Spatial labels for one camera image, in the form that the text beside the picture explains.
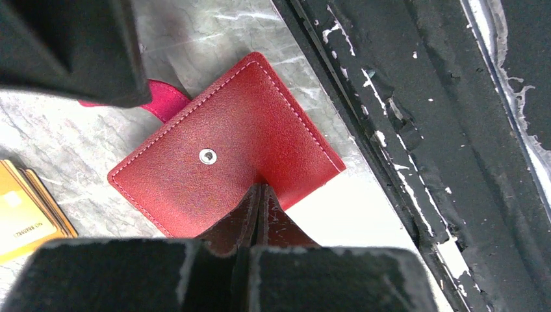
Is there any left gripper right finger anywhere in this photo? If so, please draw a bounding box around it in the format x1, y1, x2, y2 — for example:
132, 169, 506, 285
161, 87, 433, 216
250, 185, 437, 311

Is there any orange gold card stack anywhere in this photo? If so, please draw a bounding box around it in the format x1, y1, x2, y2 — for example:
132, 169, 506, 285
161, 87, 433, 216
1, 159, 79, 265

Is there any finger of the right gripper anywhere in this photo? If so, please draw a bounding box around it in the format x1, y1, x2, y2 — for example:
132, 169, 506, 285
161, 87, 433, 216
1, 1, 152, 108

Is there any red leather card holder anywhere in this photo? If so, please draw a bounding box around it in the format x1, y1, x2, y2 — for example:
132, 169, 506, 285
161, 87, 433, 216
107, 51, 346, 238

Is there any black aluminium base frame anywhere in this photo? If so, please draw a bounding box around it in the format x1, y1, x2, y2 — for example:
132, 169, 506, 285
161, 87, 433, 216
275, 1, 550, 311

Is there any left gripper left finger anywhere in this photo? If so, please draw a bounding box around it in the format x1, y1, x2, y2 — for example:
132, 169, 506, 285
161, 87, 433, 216
2, 185, 261, 311

